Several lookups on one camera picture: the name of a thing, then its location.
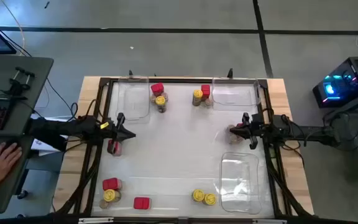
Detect white glossy table sheet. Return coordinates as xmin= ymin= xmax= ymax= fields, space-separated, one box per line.
xmin=91 ymin=82 xmax=275 ymax=218

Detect black desk foot bar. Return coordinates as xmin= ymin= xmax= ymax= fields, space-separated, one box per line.
xmin=29 ymin=133 xmax=68 ymax=152

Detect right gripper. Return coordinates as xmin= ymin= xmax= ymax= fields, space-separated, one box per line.
xmin=229 ymin=112 xmax=263 ymax=151

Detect black clamp stand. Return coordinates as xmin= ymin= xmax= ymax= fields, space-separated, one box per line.
xmin=0 ymin=66 xmax=37 ymax=96

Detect dark grey desk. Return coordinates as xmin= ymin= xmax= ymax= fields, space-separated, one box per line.
xmin=0 ymin=55 xmax=55 ymax=214

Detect white paper sheets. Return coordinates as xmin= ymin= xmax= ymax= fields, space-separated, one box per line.
xmin=29 ymin=113 xmax=73 ymax=157

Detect clear plastic bin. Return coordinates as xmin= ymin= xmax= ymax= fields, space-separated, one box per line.
xmin=211 ymin=77 xmax=260 ymax=112
xmin=219 ymin=151 xmax=262 ymax=215
xmin=116 ymin=76 xmax=151 ymax=124

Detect black aluminium table frame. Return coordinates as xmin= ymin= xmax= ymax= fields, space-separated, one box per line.
xmin=53 ymin=76 xmax=314 ymax=224

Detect yellow cable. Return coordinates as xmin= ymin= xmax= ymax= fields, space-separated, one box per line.
xmin=0 ymin=0 xmax=27 ymax=56

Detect silver metal bracket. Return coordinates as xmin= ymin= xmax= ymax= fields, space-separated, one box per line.
xmin=78 ymin=217 xmax=114 ymax=224
xmin=252 ymin=219 xmax=287 ymax=224

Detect person's hand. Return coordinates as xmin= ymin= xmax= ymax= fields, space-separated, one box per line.
xmin=0 ymin=142 xmax=23 ymax=189

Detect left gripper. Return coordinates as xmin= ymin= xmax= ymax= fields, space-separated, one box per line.
xmin=106 ymin=112 xmax=136 ymax=155

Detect yellow lid spice jar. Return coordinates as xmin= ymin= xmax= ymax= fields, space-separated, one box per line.
xmin=192 ymin=89 xmax=204 ymax=107
xmin=103 ymin=189 xmax=122 ymax=203
xmin=202 ymin=193 xmax=217 ymax=207
xmin=191 ymin=189 xmax=206 ymax=202
xmin=154 ymin=95 xmax=168 ymax=113

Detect computer tower with lights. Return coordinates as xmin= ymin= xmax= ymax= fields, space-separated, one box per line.
xmin=311 ymin=55 xmax=358 ymax=109

